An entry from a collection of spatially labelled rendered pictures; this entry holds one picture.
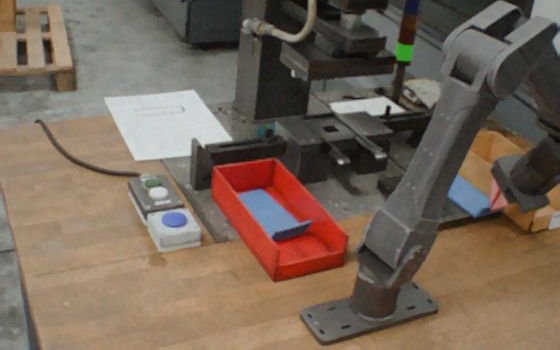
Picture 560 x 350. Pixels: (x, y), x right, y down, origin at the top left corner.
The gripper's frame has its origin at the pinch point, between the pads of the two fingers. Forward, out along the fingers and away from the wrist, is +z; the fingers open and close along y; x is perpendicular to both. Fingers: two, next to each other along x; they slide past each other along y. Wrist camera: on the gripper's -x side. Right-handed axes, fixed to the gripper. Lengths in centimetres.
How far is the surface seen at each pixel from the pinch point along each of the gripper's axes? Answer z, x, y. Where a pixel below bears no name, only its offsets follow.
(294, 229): 5.7, 35.4, 6.4
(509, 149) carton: 5.0, -17.3, 12.9
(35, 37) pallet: 235, 17, 253
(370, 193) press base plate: 11.7, 14.3, 12.6
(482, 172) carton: 3.6, -5.6, 8.6
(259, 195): 13.5, 34.7, 17.1
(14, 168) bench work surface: 26, 72, 37
